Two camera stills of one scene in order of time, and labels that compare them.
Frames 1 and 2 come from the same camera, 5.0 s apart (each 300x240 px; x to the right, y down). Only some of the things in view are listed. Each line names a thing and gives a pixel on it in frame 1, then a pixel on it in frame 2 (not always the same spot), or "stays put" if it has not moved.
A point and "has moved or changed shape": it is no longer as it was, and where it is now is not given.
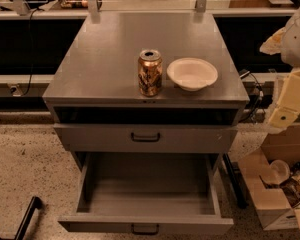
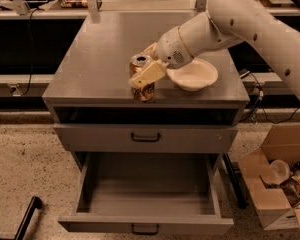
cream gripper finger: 294,96 to 152,72
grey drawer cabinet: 98,108 stays put
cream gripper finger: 273,44 to 152,51
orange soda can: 150,73 has moved or changed shape
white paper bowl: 192,74 stays put
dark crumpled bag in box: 296,187 stays put
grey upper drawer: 145,138 stays put
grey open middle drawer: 147,193 stays put
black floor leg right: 235,182 stays put
